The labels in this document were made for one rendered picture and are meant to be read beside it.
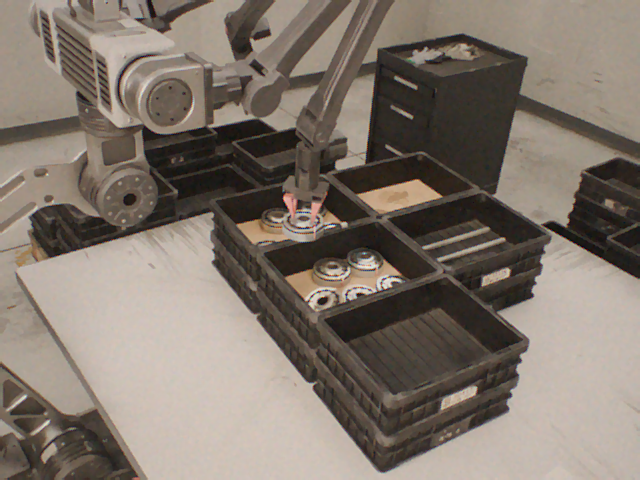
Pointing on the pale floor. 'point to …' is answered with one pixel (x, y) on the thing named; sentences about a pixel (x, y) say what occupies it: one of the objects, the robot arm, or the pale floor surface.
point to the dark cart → (446, 107)
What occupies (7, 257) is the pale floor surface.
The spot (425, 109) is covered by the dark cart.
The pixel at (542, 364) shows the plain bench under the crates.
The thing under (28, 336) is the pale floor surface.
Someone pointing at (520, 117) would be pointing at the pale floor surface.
